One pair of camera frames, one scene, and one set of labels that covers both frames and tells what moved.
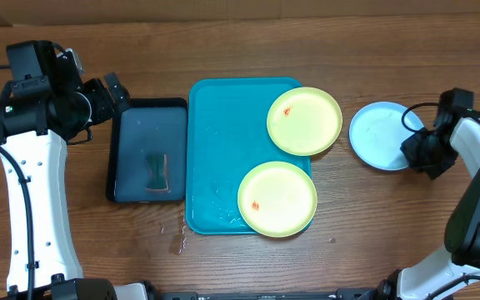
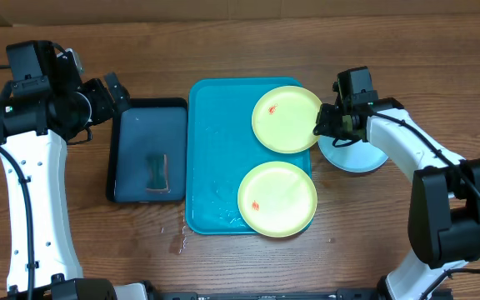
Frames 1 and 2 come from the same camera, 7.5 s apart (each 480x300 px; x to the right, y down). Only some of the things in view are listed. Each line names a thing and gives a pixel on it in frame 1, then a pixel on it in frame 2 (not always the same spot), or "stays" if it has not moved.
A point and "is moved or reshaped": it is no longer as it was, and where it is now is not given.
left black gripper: x=97 y=89 stays
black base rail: x=190 y=294 stays
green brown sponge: x=157 y=181 stays
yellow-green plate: x=277 y=199 stays
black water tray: x=147 y=157 stays
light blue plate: x=377 y=132 is moved or reshaped
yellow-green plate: x=304 y=121 is moved or reshaped
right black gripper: x=420 y=151 to x=329 y=122
